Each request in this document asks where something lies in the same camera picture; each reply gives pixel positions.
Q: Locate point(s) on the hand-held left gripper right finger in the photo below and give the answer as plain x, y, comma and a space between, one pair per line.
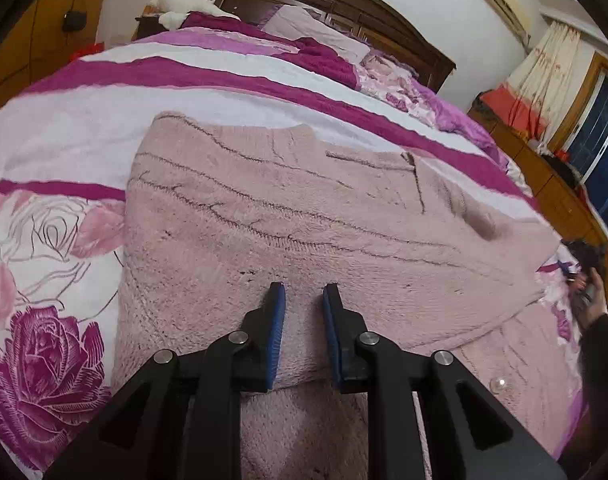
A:
330, 340

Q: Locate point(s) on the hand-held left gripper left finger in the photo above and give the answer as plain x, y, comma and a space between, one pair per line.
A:
278, 340

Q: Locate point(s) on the pink knit sweater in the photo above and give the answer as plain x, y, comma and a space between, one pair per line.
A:
284, 210

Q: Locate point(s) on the person's right forearm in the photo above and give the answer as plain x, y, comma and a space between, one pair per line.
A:
599, 385

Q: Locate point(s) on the person's right hand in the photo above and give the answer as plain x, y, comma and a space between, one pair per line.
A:
596, 305

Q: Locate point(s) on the wooden low cabinet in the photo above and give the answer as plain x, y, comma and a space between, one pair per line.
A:
544, 180

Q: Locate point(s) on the purple satin bed sheet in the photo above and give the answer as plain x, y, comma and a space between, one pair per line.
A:
459, 120

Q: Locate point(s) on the cream and orange curtain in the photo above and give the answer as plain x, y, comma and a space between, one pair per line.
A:
549, 70

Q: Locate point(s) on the floral pillow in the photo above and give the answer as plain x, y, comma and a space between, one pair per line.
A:
394, 80

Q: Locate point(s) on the pink floral bed quilt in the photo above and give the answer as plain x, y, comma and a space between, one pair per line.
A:
58, 135

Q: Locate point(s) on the light pink pillow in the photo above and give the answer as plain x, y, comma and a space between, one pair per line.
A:
309, 27

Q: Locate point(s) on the wooden nightstand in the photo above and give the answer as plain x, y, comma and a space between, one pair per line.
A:
146, 22

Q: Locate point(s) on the red cloth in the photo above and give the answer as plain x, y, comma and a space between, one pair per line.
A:
88, 51

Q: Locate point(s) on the white soft toy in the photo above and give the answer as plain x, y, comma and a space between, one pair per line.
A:
183, 5

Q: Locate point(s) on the wooden wardrobe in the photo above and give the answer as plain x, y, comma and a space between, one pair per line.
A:
28, 20

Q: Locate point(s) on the black wall device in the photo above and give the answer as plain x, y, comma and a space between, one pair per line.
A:
74, 20

